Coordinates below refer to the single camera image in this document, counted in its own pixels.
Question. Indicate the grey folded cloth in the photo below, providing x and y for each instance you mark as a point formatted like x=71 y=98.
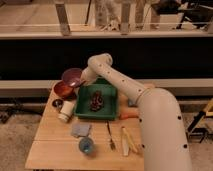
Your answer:
x=80 y=129

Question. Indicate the orange carrot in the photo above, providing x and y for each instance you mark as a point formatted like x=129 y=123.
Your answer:
x=123 y=117

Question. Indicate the red-brown bowl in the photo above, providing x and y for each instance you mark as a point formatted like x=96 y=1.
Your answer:
x=62 y=90

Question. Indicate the purple bowl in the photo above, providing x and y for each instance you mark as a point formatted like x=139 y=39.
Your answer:
x=72 y=77

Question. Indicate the yellow black cart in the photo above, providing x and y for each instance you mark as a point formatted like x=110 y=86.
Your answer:
x=194 y=130

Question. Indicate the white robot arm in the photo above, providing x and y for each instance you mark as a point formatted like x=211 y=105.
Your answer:
x=164 y=141

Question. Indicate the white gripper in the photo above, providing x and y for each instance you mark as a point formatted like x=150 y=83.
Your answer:
x=88 y=76

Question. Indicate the green plastic tray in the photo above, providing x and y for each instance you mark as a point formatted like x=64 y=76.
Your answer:
x=110 y=97

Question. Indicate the dark grape bunch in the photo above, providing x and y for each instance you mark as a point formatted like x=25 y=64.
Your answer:
x=96 y=101

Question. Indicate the white tipped cup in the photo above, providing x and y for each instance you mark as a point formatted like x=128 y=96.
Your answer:
x=66 y=111

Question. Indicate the metal fork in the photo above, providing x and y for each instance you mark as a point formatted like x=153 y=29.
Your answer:
x=112 y=144

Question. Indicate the blue glass cup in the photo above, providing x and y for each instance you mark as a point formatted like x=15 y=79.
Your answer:
x=86 y=145

